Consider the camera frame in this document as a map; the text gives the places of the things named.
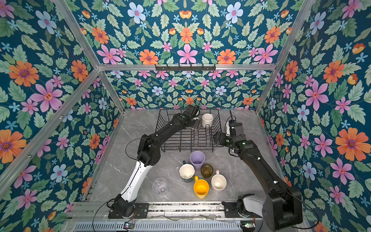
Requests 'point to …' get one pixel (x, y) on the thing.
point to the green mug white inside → (187, 171)
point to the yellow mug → (201, 188)
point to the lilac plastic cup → (197, 158)
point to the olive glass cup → (206, 170)
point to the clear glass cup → (160, 185)
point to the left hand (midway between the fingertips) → (197, 120)
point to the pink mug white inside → (218, 181)
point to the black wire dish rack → (190, 139)
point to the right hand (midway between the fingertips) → (223, 135)
